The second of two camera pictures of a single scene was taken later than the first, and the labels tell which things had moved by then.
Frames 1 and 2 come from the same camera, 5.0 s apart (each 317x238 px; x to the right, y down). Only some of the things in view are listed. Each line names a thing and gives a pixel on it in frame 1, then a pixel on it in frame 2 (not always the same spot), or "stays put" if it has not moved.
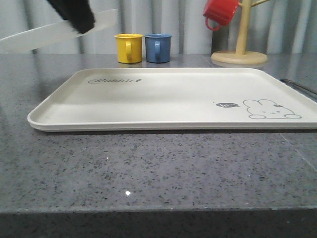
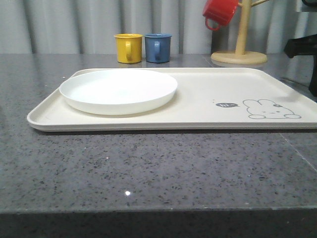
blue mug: x=158 y=47 stays put
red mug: x=221 y=11 stays put
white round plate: x=51 y=34 -> x=118 y=91
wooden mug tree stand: x=241 y=56 stays put
